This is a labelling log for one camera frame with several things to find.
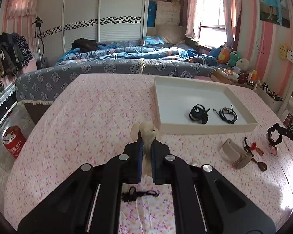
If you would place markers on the cream lace cushion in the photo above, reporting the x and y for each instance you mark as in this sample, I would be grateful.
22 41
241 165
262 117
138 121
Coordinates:
168 13

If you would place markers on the black scrunchie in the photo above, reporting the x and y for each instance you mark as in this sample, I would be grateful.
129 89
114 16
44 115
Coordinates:
273 136

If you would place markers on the window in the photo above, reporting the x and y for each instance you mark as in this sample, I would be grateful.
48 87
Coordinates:
213 14

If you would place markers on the wooden tray with cosmetics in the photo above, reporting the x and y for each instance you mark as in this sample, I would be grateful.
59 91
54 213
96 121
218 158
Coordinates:
224 76

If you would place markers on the white sliding wardrobe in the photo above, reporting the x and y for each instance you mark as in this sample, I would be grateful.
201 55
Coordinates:
88 9

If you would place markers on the short pink curtain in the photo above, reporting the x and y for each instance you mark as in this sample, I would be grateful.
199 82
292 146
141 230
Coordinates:
20 3

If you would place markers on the red apple-shaped jar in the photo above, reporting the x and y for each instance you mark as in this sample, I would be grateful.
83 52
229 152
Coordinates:
242 79

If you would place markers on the orange pendant with red knot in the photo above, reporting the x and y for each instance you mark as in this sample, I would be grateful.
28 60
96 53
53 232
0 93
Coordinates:
256 148

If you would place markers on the orange bottle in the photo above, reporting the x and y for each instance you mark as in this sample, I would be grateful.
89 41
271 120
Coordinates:
254 75

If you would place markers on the wall poster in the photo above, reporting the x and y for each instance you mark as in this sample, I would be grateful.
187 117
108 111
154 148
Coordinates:
274 2

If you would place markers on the red can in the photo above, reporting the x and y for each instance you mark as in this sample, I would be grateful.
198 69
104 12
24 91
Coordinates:
14 142

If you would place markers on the dark clothing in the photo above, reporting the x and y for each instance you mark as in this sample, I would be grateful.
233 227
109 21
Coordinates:
84 44

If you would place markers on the clothes rack with jackets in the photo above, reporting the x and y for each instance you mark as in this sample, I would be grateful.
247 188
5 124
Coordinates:
9 53

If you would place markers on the blue quilt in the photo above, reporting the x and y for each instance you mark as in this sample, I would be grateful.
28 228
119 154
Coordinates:
127 52

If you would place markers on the cabinet with lace cover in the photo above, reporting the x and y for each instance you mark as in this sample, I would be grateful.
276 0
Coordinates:
1 107

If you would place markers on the black garment steamer stand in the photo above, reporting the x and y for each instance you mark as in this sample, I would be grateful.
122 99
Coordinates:
40 41

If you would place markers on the bed with grey patterned cover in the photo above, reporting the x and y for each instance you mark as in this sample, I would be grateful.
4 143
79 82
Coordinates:
88 75

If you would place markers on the blue cushion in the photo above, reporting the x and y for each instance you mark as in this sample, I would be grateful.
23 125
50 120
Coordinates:
151 13

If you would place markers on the green plush toy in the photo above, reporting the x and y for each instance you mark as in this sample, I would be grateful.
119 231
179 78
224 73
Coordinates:
235 58

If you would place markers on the white wristband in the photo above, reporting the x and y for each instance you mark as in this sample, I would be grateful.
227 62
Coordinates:
232 151

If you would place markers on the beige pillow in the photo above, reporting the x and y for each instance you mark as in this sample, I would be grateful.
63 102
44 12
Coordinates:
171 34

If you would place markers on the blue plush toy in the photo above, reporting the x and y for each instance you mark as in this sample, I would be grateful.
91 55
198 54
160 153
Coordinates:
214 51

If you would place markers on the orange plush toy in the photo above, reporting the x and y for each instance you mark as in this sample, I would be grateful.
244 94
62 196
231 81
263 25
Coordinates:
224 55

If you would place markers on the white plush toy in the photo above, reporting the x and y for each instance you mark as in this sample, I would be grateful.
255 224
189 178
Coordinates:
243 64

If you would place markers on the white organizer box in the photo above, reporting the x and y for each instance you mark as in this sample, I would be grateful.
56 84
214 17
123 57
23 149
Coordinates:
266 97

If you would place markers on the blue pillow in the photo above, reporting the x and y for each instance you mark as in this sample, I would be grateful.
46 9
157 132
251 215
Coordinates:
153 40

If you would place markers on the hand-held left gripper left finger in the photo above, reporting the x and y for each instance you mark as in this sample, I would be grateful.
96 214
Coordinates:
140 156

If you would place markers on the white wall socket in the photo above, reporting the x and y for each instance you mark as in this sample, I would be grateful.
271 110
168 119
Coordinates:
290 55

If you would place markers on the white tray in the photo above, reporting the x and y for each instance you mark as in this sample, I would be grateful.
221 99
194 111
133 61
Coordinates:
197 97

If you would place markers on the yellow wall sign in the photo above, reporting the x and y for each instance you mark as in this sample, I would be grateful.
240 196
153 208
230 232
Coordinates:
283 51

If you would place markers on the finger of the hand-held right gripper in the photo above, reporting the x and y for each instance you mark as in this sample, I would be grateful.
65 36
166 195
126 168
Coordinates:
291 134

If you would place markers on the pink window curtain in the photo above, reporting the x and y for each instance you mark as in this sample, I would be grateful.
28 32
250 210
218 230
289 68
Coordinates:
232 12
194 7

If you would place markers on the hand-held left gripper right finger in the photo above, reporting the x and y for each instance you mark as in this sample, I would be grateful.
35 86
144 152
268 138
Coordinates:
153 163

